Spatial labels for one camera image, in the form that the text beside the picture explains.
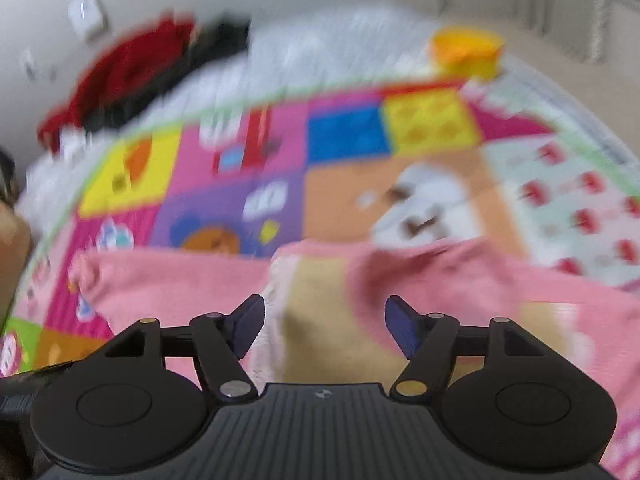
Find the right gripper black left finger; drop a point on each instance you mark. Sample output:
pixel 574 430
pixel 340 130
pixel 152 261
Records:
pixel 216 343

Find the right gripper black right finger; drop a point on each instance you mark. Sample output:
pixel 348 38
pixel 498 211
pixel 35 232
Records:
pixel 433 342

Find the pink knitted sweater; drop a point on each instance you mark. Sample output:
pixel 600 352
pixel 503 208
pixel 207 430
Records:
pixel 325 310

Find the colourful cartoon play mat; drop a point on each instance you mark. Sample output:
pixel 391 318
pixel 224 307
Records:
pixel 398 165

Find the yellow orange round container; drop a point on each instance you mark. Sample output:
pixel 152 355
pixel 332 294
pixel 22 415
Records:
pixel 467 52

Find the red garment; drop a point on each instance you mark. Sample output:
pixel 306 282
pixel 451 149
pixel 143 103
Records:
pixel 121 69

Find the black garment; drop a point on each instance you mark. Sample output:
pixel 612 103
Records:
pixel 216 41

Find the white quilted bed cover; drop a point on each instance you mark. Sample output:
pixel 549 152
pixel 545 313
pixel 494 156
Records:
pixel 358 45

